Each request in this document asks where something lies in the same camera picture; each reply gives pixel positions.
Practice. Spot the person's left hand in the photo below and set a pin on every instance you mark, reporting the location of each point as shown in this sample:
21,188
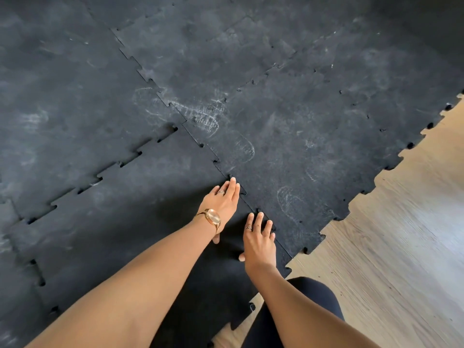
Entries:
223,206

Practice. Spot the person's right hand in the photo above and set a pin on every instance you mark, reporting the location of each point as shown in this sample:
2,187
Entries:
259,250

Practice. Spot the person's right middle finger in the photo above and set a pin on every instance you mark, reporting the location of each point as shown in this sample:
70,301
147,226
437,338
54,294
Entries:
258,222

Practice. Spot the person's left thumb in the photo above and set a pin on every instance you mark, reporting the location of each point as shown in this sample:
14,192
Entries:
216,240

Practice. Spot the person's left middle finger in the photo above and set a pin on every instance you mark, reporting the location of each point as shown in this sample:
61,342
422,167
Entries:
231,187

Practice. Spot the person's right little finger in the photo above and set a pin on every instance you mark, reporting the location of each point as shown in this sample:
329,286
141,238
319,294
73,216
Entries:
272,238

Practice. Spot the person's right thumb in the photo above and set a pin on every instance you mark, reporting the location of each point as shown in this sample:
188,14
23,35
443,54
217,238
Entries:
241,257

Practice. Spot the black rubber puzzle tile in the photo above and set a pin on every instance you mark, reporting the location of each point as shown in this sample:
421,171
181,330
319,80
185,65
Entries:
145,199

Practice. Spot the person's right forearm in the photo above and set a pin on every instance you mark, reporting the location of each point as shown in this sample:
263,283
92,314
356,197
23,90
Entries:
297,311

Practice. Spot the person's left forearm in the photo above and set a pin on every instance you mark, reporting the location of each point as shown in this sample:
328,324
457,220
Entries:
145,282

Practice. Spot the gold wristwatch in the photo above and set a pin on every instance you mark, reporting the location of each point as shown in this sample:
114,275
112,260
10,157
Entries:
213,217

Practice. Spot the person's leg in black leggings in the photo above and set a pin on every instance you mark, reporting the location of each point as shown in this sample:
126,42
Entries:
311,297

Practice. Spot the spread of black interlocking mats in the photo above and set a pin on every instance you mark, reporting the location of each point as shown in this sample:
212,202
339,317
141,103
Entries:
290,105

